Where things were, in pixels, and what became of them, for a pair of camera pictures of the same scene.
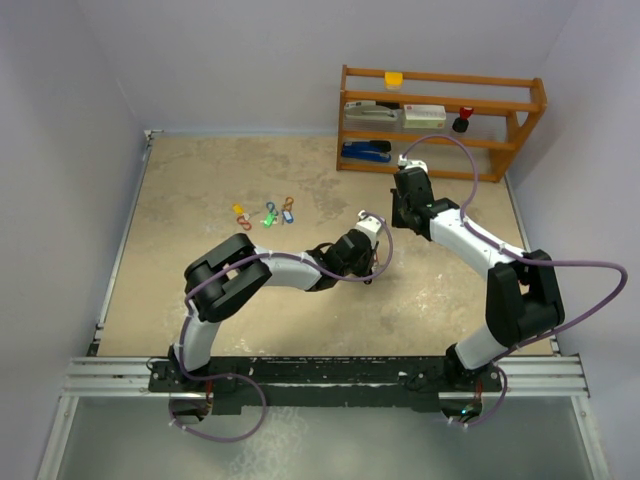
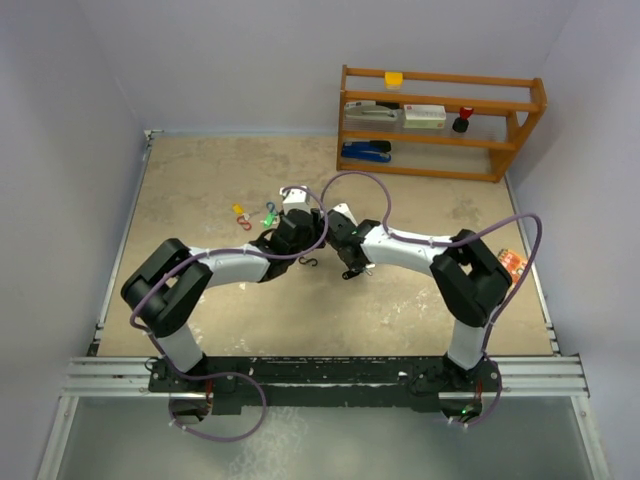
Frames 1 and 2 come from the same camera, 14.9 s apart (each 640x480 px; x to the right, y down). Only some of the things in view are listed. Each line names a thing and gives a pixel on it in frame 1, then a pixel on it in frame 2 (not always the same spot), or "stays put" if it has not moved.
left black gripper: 368,261 -> 314,240
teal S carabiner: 271,207 stays put
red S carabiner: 245,225 stays put
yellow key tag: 238,209 stays put
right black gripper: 397,221 -> 356,267
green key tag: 269,219 stays put
